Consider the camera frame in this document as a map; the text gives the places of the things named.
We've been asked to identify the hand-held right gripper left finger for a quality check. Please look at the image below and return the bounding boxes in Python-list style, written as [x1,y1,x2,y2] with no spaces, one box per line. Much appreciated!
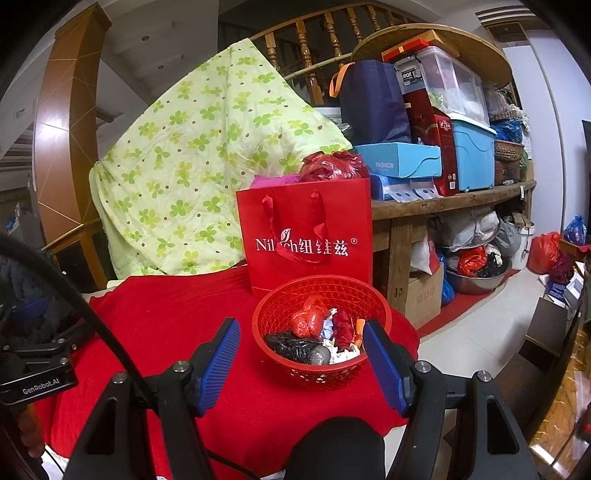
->
[65,318,242,480]

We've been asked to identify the red cloth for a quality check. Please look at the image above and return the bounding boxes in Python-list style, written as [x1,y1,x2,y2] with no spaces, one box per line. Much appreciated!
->
[34,265,421,480]

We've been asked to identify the black plastic bag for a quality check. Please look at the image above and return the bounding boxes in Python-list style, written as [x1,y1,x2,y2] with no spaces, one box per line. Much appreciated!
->
[264,330,331,365]

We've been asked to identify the clear storage box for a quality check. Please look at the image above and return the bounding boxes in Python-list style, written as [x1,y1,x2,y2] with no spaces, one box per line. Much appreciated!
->
[392,46,490,125]

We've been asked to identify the wooden column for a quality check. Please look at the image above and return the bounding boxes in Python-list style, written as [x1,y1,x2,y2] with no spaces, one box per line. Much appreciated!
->
[32,4,112,287]

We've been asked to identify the light blue shoe box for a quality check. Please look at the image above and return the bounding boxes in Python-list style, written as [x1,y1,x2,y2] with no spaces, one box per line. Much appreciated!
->
[353,143,441,178]

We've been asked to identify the cardboard box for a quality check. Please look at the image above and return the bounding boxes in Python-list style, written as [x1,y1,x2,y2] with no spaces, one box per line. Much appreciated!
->
[404,263,444,330]

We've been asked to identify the wicker basket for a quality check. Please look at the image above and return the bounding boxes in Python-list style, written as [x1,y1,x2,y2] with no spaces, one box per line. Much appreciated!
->
[494,138,527,162]

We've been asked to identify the wooden bench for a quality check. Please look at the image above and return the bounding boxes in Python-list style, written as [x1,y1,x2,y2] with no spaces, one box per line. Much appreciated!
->
[369,180,537,319]

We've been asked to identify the white pot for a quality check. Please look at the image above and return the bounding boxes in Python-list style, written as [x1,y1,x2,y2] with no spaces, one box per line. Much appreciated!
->
[508,219,535,271]

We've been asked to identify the person's left hand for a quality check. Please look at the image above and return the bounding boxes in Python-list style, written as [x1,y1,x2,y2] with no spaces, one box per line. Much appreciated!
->
[14,404,47,462]

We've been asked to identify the wooden stair railing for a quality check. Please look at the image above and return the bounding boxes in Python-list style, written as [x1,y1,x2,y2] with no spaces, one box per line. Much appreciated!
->
[249,4,416,107]

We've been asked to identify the green clover quilt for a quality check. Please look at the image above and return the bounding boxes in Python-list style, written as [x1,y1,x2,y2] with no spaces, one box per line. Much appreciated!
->
[90,39,354,278]

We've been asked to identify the blue white shoe box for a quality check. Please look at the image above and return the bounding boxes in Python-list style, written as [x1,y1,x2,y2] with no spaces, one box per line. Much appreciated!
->
[370,175,439,202]

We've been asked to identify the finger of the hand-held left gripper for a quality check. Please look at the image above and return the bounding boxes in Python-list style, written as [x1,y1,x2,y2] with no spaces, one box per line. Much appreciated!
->
[51,318,95,357]

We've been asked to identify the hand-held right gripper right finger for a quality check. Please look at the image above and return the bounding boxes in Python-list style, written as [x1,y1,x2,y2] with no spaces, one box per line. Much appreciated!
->
[362,319,539,480]

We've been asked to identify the red mesh basket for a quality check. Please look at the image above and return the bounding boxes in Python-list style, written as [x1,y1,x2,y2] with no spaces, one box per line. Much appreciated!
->
[252,275,392,393]

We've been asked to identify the red plastic bag ball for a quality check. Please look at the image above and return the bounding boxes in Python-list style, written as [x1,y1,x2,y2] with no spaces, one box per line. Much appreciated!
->
[291,298,328,340]

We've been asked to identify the red carton box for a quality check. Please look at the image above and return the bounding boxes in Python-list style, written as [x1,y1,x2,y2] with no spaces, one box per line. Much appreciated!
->
[402,88,460,197]

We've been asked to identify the flat red orange box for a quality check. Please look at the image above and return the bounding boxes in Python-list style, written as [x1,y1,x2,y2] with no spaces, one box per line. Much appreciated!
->
[381,30,455,63]

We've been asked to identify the tied blue plastic bag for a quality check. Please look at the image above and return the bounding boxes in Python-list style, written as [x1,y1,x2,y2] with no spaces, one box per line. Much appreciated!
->
[564,215,588,245]

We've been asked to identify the round wooden tabletop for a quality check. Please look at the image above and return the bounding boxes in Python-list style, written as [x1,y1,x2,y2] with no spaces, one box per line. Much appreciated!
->
[351,23,513,88]

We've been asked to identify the crumpled red plastic bag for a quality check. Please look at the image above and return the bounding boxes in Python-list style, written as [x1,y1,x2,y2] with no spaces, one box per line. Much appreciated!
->
[299,151,370,183]

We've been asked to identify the white plastic bag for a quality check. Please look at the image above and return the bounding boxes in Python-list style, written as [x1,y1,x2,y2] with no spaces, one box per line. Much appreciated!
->
[323,342,361,364]

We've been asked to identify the navy bag orange handles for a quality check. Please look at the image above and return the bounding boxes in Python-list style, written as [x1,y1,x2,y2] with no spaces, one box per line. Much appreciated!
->
[329,60,411,146]

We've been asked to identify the blue storage bin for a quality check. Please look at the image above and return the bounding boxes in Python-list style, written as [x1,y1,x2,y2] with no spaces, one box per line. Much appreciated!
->
[450,113,497,192]

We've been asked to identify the black lace garment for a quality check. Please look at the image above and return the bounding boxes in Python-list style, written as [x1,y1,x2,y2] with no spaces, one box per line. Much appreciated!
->
[0,254,51,321]

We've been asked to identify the metal basin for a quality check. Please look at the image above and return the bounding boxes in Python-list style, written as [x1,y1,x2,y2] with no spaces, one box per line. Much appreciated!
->
[443,256,513,296]

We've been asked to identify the red paper bag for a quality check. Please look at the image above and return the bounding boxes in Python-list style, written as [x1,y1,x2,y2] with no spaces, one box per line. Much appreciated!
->
[235,178,374,298]

